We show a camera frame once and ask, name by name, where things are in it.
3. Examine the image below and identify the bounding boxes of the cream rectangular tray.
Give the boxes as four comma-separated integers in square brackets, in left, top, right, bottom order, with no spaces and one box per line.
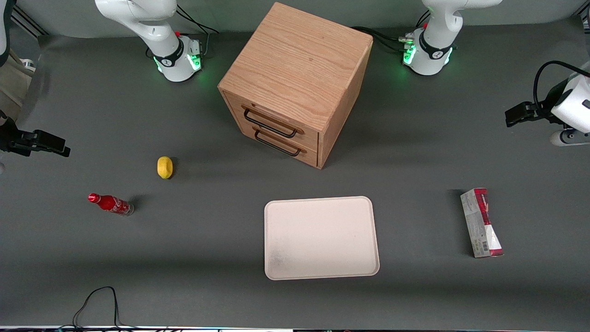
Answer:
[264,196,380,281]

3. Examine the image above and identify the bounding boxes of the thin black looped cable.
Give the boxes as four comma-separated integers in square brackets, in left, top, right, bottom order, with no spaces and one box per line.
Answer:
[71,286,123,330]

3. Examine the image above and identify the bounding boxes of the red cola bottle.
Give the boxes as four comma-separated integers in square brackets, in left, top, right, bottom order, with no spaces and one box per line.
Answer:
[88,193,135,216]

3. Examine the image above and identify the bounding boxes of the wooden upper drawer front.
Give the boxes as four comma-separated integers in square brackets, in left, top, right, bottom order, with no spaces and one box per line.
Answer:
[223,91,319,149]

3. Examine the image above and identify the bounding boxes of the black drawer handle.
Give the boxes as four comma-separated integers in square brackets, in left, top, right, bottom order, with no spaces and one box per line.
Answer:
[254,129,302,157]
[243,107,299,139]

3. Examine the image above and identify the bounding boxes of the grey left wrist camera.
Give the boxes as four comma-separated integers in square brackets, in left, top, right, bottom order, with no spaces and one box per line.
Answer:
[550,129,582,147]

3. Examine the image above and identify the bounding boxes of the red cookie box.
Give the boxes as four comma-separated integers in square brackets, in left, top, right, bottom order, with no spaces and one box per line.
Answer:
[460,188,504,259]

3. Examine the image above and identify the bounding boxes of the black right base cable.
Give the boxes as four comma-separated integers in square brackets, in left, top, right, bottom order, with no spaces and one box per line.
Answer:
[176,5,220,35]

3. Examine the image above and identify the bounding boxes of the wooden drawer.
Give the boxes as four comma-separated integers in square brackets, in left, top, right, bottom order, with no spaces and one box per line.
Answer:
[244,127,319,168]
[223,91,319,149]

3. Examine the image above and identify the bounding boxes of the black lower drawer handle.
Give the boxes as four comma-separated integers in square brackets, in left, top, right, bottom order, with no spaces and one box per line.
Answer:
[254,129,302,157]

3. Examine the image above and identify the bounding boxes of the light wooden drawer cabinet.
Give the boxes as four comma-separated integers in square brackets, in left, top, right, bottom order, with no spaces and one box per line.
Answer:
[218,2,374,170]

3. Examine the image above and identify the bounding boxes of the black left base cable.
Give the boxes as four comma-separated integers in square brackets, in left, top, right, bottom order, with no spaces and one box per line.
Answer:
[352,25,408,52]

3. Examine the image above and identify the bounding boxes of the beige cloth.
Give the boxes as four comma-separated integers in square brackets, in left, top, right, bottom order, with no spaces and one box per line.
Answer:
[0,48,35,121]

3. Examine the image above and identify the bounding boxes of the black base cable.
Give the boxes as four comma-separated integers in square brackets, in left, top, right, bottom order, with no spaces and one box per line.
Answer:
[176,5,220,35]
[352,25,408,52]

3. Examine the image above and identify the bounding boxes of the wooden lower drawer front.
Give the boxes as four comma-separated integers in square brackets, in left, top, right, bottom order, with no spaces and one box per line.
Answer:
[244,127,319,168]

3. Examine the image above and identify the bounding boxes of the black upper drawer handle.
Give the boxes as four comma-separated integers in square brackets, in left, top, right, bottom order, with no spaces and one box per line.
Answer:
[243,107,299,139]

